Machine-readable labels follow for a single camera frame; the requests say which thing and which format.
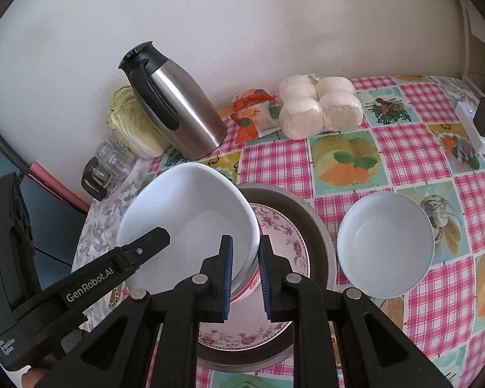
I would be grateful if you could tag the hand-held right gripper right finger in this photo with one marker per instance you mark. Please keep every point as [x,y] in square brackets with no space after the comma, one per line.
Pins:
[264,279]

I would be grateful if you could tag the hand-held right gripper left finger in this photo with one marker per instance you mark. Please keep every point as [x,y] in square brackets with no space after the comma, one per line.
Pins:
[227,275]

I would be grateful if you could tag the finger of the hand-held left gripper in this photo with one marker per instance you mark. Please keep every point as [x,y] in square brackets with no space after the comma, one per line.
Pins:
[145,246]

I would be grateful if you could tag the floral bowl with red rim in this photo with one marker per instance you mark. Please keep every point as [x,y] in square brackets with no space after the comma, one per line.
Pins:
[246,287]

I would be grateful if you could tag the pink floral plate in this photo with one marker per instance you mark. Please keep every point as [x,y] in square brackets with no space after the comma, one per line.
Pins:
[285,234]

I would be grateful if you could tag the white square bowl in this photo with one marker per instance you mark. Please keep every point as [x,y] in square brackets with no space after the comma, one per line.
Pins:
[194,202]

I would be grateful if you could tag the stainless steel basin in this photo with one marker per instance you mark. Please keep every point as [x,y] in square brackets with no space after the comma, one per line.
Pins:
[311,226]

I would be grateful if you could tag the white round bowl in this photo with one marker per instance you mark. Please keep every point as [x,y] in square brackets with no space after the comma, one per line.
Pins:
[384,246]

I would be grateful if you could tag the person's left hand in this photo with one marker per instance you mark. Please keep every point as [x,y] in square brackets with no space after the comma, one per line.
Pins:
[30,380]

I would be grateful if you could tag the grey floral cloth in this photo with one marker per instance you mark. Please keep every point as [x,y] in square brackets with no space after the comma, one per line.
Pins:
[101,226]

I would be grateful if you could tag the dark brown glass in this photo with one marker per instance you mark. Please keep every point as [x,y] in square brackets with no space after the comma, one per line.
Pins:
[95,182]

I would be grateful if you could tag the blue chair with pink trim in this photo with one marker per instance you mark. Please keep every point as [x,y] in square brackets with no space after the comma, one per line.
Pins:
[52,214]

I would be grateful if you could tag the clear drinking glass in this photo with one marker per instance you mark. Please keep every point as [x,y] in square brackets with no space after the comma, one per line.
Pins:
[120,165]
[105,151]

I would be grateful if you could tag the napa cabbage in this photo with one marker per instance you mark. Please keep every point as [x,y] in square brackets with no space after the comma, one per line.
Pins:
[125,121]

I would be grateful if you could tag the stainless steel thermos jug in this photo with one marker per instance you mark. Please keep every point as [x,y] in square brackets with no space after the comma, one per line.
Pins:
[186,105]

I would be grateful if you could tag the orange and white snack packet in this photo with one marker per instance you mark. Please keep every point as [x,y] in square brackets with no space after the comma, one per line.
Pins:
[254,123]

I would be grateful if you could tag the bag of steamed buns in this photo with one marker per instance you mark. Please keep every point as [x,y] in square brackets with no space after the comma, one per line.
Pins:
[319,109]

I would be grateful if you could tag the pink checked tablecloth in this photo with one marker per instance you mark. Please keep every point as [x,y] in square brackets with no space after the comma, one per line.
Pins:
[428,161]

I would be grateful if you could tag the white power strip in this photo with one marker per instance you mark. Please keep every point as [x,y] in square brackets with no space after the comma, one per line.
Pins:
[464,115]

